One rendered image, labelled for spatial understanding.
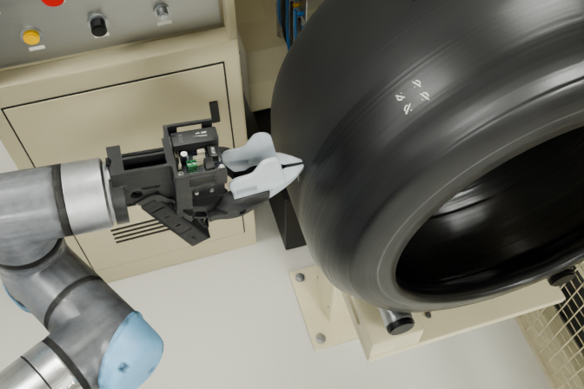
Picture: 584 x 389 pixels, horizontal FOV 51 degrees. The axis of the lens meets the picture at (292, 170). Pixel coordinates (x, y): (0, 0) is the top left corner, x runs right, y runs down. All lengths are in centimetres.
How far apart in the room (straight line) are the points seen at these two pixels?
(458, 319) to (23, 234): 74
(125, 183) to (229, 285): 140
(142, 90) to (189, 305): 82
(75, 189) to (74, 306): 12
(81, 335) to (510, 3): 51
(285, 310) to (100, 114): 88
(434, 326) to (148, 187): 62
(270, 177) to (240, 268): 137
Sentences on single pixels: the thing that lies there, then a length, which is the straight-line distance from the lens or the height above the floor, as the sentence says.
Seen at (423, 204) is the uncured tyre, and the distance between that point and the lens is 64.
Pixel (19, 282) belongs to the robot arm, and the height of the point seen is 121.
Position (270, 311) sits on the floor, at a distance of 196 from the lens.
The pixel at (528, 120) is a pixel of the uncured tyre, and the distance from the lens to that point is 60.
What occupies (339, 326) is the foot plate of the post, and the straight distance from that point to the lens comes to 194.
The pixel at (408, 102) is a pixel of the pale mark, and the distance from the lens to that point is 59.
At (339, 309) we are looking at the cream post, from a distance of 187.
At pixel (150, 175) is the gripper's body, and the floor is 131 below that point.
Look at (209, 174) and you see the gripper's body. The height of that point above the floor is 130.
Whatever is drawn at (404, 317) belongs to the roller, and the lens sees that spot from 97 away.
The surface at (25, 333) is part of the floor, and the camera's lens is 210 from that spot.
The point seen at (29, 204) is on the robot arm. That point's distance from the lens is 64.
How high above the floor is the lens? 181
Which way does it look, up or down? 54 degrees down
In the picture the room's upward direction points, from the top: straight up
